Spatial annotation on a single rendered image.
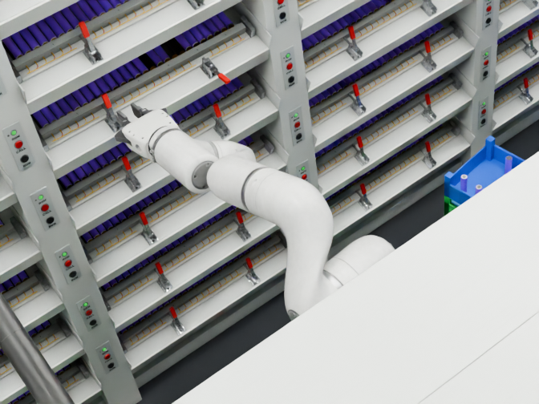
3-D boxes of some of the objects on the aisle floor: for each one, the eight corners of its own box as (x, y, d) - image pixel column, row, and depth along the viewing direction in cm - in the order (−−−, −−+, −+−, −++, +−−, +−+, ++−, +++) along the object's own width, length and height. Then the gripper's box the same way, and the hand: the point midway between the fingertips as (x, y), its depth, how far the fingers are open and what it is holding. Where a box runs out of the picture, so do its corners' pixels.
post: (142, 399, 292) (-96, -203, 161) (115, 418, 289) (-150, -181, 158) (107, 356, 304) (-139, -237, 173) (81, 373, 301) (-191, -218, 170)
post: (329, 272, 316) (256, -342, 184) (305, 288, 313) (214, -326, 181) (290, 236, 328) (196, -365, 196) (267, 252, 325) (156, -350, 193)
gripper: (195, 111, 207) (152, 81, 220) (127, 149, 201) (88, 115, 214) (204, 140, 211) (162, 109, 224) (139, 178, 206) (99, 143, 219)
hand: (130, 115), depth 218 cm, fingers open, 3 cm apart
